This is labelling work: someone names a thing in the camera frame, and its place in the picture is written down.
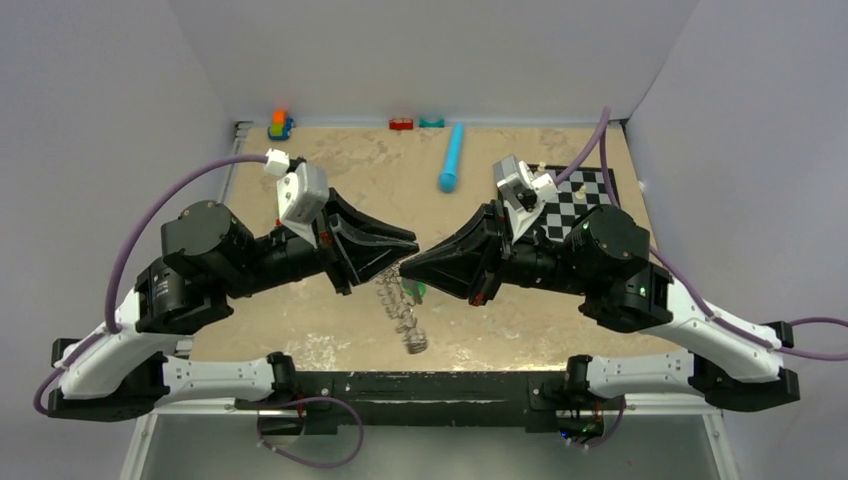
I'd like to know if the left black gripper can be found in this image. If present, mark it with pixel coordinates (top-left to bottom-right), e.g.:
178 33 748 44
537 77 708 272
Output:
217 185 419 300

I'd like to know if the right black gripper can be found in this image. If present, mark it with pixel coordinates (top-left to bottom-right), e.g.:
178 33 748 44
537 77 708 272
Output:
399 200 594 308

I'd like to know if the metal disc with keyrings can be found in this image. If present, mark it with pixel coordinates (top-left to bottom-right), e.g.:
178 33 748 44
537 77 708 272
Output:
375 262 428 355

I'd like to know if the green key tag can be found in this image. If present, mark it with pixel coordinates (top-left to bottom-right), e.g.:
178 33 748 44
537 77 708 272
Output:
401 279 427 302

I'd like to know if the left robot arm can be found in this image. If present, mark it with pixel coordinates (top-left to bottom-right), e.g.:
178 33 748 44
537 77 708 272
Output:
45 193 419 422

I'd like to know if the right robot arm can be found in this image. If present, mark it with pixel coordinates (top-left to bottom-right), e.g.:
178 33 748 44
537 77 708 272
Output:
400 201 800 412

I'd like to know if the blue cylinder tube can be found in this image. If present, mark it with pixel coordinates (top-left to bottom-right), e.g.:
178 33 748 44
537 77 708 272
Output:
438 123 465 193

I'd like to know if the red toy brick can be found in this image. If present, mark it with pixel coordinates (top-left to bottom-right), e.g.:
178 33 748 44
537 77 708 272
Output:
388 117 415 131

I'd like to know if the blue orange toy car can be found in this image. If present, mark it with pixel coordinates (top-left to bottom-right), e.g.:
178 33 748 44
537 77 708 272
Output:
267 109 294 141

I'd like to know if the black white chessboard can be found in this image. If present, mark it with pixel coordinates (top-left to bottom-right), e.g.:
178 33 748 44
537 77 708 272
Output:
533 167 619 242

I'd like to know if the teal toy brick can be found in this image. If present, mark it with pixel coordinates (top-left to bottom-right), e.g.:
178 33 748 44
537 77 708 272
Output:
418 116 445 129

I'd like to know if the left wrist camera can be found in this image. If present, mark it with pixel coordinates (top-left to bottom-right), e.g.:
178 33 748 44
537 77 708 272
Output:
264 149 329 247

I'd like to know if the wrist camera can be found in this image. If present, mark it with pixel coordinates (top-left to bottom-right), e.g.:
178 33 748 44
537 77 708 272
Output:
493 155 558 243
264 149 329 247

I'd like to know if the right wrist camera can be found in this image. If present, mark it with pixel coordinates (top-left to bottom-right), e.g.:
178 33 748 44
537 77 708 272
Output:
493 155 558 243

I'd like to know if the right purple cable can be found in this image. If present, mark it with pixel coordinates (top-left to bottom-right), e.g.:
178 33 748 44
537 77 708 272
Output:
555 106 848 363

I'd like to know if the black front rail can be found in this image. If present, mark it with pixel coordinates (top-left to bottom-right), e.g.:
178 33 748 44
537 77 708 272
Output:
234 371 624 436

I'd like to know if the purple cable loop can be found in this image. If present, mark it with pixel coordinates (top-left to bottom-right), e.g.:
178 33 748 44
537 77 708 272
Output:
256 395 366 469

